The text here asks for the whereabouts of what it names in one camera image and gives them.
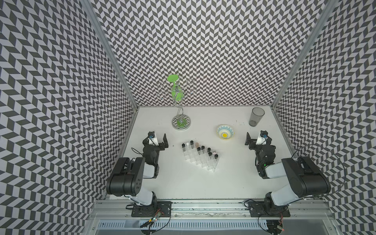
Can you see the grey ribbed drinking glass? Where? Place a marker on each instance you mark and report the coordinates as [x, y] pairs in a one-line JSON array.
[[256, 115]]

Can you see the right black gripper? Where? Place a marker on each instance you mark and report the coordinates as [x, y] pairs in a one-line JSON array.
[[252, 141]]

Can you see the yellow blue patterned bowl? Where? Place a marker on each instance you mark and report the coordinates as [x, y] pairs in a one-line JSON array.
[[225, 132]]

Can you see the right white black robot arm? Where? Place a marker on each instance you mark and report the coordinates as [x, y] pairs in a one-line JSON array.
[[305, 179]]

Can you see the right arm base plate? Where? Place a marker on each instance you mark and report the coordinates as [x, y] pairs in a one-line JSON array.
[[257, 209]]

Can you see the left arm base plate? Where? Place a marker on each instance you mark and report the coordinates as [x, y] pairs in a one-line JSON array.
[[164, 207]]

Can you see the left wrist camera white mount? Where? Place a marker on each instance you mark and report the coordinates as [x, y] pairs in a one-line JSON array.
[[153, 141]]

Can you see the chrome stand with green discs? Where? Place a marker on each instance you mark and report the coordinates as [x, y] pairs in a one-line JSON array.
[[180, 121]]

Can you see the clear acrylic lipstick organizer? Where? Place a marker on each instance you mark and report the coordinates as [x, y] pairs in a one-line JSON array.
[[201, 160]]

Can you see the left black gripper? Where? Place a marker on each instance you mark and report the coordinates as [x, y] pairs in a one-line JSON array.
[[161, 145]]

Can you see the aluminium front rail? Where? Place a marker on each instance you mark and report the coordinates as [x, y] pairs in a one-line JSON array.
[[214, 209]]

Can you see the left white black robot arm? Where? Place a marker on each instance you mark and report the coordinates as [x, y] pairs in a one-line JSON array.
[[126, 179]]

